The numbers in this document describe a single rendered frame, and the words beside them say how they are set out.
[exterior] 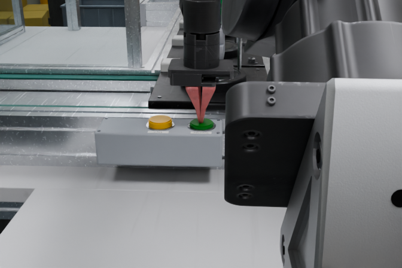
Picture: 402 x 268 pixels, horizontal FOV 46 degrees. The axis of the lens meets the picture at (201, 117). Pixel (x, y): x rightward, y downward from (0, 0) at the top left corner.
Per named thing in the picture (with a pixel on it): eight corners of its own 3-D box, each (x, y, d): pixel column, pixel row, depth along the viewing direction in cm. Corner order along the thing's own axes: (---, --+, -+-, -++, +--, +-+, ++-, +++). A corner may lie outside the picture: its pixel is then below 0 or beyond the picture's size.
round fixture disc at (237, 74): (248, 93, 93) (248, 83, 92) (176, 92, 94) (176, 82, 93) (244, 73, 106) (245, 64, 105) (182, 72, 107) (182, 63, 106)
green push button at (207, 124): (213, 137, 79) (213, 126, 78) (189, 137, 79) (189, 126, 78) (213, 128, 82) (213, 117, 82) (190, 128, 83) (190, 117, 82)
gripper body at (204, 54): (171, 69, 80) (171, 25, 77) (232, 70, 80) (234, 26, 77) (167, 81, 74) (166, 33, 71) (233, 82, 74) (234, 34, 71)
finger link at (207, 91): (174, 113, 83) (173, 61, 80) (215, 114, 83) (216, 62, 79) (170, 129, 77) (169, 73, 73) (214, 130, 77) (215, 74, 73)
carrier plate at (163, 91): (276, 112, 89) (276, 101, 88) (148, 110, 90) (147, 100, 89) (265, 75, 111) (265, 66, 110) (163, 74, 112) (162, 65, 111)
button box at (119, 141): (222, 167, 79) (222, 133, 77) (96, 165, 80) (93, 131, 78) (222, 149, 86) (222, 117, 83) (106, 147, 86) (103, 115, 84)
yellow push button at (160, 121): (170, 134, 79) (170, 123, 78) (146, 134, 79) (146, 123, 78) (173, 125, 83) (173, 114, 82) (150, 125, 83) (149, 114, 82)
